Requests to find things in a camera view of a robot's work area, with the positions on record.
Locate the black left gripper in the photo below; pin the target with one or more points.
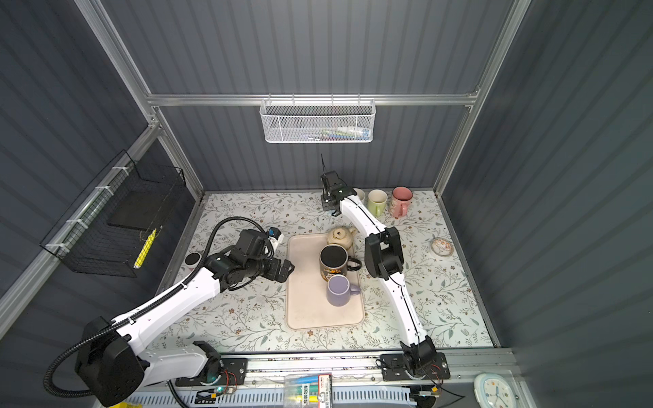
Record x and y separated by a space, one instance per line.
282 269

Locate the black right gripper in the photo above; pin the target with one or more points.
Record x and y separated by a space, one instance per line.
332 186

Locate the white ceramic mug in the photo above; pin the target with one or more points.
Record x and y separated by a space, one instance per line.
361 194

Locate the light green mug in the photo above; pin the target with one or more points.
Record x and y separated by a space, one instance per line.
377 202

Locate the pink ceramic mug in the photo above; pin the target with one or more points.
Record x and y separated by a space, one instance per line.
400 202

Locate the black floral mug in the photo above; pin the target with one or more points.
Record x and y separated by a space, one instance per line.
335 260

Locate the purple ceramic mug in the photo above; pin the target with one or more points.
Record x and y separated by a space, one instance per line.
339 290

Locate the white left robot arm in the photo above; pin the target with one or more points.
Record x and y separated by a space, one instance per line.
112 360

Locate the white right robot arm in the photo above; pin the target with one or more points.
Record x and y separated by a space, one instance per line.
384 261

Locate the small black round disc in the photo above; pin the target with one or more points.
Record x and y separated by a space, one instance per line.
192 260

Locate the beige plastic tray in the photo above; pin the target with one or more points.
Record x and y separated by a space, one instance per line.
307 305

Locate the yellow marker pen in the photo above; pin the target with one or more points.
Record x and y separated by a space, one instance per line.
138 263

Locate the clear tape roll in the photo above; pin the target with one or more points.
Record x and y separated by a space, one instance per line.
442 247

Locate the clear box of markers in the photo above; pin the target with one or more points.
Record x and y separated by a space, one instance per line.
309 391

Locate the white analog clock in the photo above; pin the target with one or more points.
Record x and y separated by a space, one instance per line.
493 391

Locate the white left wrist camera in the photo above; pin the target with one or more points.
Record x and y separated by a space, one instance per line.
275 237

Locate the white wire basket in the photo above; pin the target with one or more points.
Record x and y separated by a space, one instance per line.
329 120

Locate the black wire basket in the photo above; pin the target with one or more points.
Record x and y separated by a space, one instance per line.
106 233

